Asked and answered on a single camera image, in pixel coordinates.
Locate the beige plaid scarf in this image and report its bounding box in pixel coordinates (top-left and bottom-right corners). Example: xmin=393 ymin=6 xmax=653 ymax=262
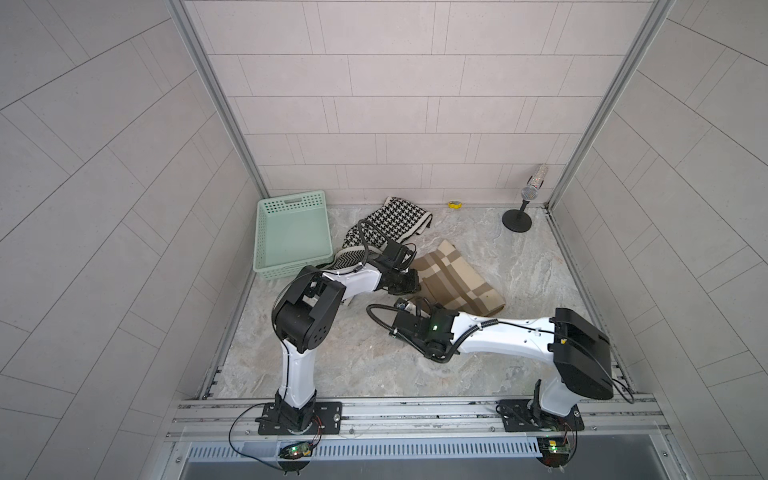
xmin=412 ymin=240 xmax=506 ymax=317

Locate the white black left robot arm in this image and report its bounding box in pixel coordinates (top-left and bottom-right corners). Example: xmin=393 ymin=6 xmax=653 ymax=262
xmin=271 ymin=213 xmax=431 ymax=433

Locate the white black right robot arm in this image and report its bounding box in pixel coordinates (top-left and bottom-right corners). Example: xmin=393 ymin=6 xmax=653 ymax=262
xmin=366 ymin=302 xmax=626 ymax=433

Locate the black white houndstooth scarf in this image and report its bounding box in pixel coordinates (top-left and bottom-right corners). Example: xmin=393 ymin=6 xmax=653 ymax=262
xmin=325 ymin=197 xmax=433 ymax=271

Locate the mint green plastic basket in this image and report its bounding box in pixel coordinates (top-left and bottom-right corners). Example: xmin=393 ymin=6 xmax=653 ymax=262
xmin=253 ymin=190 xmax=333 ymax=280

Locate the right green circuit board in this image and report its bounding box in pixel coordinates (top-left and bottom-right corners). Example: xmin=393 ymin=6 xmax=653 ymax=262
xmin=537 ymin=437 xmax=572 ymax=468

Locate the green circuit board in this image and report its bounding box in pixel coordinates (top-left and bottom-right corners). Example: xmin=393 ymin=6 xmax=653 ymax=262
xmin=279 ymin=442 xmax=314 ymax=460
xmin=537 ymin=437 xmax=572 ymax=468

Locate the left green circuit board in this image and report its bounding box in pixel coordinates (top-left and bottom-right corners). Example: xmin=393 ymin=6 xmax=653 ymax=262
xmin=279 ymin=442 xmax=314 ymax=460

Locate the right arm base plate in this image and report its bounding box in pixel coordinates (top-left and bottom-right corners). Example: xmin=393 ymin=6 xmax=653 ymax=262
xmin=495 ymin=399 xmax=585 ymax=433

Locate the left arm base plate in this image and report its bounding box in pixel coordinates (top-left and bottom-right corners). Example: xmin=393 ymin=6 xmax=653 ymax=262
xmin=258 ymin=401 xmax=343 ymax=436

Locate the aluminium mounting rail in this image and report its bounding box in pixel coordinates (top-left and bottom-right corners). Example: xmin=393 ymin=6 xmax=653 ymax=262
xmin=164 ymin=394 xmax=669 ymax=441

